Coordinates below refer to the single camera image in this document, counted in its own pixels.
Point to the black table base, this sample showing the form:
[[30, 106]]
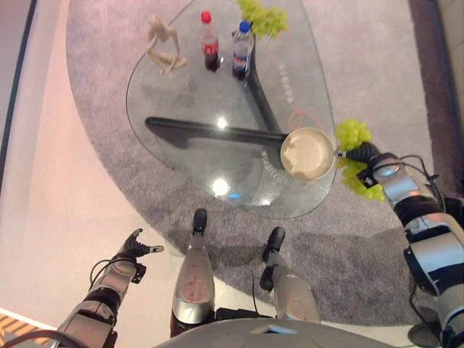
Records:
[[224, 132]]

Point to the green grape bunch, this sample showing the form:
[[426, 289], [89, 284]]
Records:
[[266, 18], [353, 136]]

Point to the red cap cola bottle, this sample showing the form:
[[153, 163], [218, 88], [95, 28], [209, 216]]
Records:
[[209, 41]]

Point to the blue cap cola bottle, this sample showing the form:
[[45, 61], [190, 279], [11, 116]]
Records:
[[242, 50]]

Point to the beige round plate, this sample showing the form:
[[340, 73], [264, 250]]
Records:
[[306, 153]]

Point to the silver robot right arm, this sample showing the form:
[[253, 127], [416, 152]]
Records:
[[422, 221]]

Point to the glass coffee table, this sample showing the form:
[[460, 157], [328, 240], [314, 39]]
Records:
[[203, 108]]

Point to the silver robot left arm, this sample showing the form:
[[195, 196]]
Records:
[[95, 301]]

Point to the grey carpet rug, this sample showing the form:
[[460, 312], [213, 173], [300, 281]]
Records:
[[362, 90]]

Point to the silver robot torso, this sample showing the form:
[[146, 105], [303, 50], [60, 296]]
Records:
[[268, 335]]

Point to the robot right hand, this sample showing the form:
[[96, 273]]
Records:
[[359, 152]]

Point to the beige wooden mannequin figure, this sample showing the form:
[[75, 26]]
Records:
[[165, 47]]

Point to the robot left leg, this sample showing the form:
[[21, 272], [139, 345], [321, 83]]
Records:
[[194, 275]]

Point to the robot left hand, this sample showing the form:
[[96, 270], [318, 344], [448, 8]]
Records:
[[135, 247]]

